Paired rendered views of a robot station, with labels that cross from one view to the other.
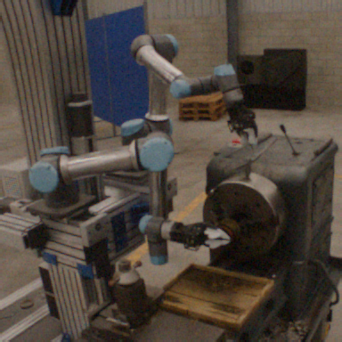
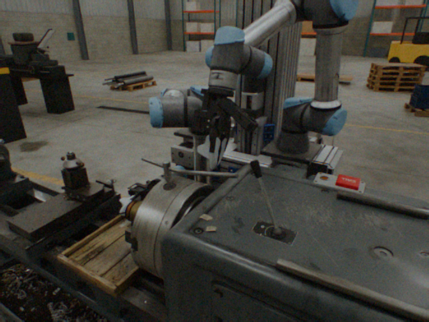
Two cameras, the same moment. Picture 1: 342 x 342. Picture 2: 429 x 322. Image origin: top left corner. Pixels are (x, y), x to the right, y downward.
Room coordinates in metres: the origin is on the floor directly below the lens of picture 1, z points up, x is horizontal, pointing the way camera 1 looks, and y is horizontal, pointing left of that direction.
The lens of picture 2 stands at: (1.74, -0.84, 1.66)
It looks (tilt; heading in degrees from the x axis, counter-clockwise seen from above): 25 degrees down; 92
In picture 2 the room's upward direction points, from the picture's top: straight up
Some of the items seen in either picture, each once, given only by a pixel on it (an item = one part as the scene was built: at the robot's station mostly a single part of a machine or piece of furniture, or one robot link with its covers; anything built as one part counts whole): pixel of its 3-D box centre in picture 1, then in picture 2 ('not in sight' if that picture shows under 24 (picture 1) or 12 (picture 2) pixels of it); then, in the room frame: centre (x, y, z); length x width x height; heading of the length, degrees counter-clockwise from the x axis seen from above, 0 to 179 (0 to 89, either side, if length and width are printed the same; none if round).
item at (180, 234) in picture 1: (189, 234); (146, 192); (1.45, 0.11, 1.08); 0.12 x 0.09 x 0.08; 61
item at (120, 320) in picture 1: (137, 308); (82, 191); (1.11, 0.26, 0.99); 0.20 x 0.10 x 0.05; 151
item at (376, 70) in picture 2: not in sight; (394, 77); (6.82, 8.13, 0.36); 1.26 x 0.86 x 0.73; 170
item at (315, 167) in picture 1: (276, 189); (303, 276); (1.96, -0.27, 1.06); 0.59 x 0.48 x 0.39; 151
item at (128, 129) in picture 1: (134, 134); (297, 112); (2.07, 0.40, 1.33); 0.13 x 0.12 x 0.14; 131
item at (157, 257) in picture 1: (158, 248); not in sight; (1.55, 0.25, 0.98); 0.11 x 0.08 x 0.11; 5
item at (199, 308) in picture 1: (212, 294); (123, 245); (1.36, 0.04, 0.89); 0.36 x 0.30 x 0.04; 61
